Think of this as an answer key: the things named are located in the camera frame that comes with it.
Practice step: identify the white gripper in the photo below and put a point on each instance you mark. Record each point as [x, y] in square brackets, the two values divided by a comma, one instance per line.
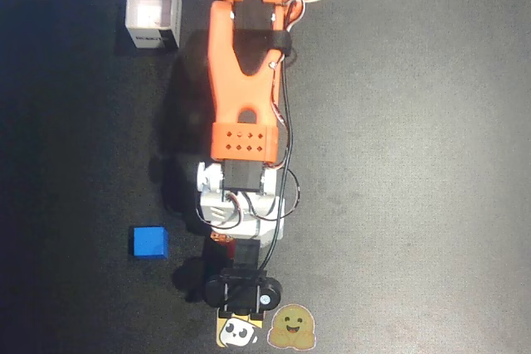
[244, 255]

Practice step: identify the red cube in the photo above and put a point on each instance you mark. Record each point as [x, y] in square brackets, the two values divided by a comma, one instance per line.
[231, 249]

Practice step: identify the orange and white robot arm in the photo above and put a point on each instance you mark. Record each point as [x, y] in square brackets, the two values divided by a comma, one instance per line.
[232, 88]

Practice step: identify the blue cube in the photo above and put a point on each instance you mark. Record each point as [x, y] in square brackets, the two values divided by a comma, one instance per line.
[150, 242]

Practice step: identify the white robot face sticker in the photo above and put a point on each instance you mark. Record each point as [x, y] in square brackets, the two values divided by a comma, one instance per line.
[236, 331]

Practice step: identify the yellow hugging face sticker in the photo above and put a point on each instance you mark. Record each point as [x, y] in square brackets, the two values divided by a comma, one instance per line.
[291, 327]

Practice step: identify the white open cardboard box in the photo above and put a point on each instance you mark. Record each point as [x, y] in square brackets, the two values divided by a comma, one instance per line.
[151, 14]

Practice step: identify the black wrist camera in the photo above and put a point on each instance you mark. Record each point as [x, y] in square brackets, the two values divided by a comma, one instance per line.
[245, 294]

